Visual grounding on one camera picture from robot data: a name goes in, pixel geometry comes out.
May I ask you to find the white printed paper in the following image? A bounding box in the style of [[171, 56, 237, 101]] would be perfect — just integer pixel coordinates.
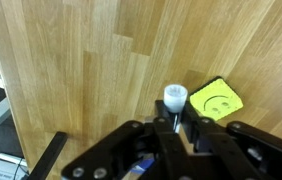
[[0, 155, 29, 180]]

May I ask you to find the yellow smiley face block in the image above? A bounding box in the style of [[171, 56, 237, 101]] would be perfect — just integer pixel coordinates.
[[188, 76, 245, 122]]

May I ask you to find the black riser stand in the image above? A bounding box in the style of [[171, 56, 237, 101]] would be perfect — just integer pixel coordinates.
[[26, 131, 69, 180]]

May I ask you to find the white whiteboard marker pen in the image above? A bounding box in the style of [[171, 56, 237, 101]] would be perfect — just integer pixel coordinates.
[[163, 83, 189, 131]]

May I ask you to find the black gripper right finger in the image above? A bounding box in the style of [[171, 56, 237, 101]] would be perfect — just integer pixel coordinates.
[[180, 100, 282, 180]]

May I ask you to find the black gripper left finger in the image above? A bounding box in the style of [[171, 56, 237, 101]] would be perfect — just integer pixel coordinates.
[[60, 99, 182, 180]]

